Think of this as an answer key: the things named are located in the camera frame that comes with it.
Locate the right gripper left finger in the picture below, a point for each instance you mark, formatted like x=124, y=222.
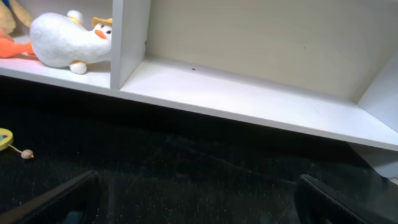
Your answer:
x=56, y=202

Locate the yellow plush duck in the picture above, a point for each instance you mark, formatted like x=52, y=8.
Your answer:
x=9, y=15

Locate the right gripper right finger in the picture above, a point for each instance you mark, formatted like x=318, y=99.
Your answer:
x=329, y=205

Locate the white plush duck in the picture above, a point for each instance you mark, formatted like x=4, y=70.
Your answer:
x=65, y=40

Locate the yellow rattle drum toy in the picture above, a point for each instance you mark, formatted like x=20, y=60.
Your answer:
x=4, y=138

